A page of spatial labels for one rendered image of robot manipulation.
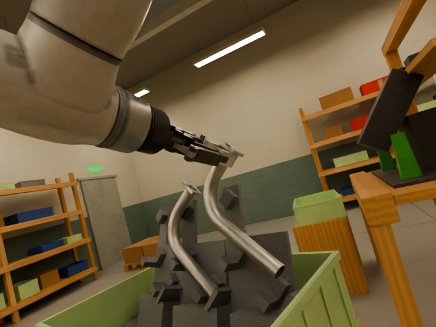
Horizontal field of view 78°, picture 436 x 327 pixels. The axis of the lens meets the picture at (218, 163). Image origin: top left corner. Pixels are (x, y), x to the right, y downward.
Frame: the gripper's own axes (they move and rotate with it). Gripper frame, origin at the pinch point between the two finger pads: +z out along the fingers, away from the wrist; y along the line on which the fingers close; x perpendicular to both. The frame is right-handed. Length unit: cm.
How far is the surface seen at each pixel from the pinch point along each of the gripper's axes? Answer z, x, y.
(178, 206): 5.8, 18.8, 8.1
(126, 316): 10, 59, 9
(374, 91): 498, -166, 166
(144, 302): 6.0, 45.7, 2.5
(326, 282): 12.8, 10.1, -28.2
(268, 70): 473, -131, 393
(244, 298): 7.5, 22.6, -18.8
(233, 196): 5.5, 6.8, -5.0
